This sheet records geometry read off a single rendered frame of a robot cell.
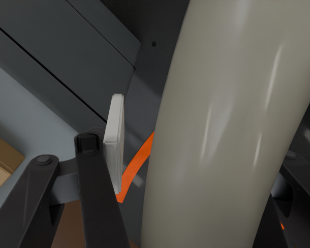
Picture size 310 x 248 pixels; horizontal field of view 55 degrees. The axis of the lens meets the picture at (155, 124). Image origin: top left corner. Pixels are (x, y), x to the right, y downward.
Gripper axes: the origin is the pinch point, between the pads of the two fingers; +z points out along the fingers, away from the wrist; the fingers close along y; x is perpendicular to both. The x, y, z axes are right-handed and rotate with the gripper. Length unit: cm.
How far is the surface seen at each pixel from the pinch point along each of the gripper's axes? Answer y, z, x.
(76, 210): -27, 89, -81
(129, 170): -4, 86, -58
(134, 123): -2, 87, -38
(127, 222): -5, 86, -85
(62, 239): -35, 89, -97
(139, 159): 0, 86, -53
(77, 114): -7.1, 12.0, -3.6
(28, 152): -11.6, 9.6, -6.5
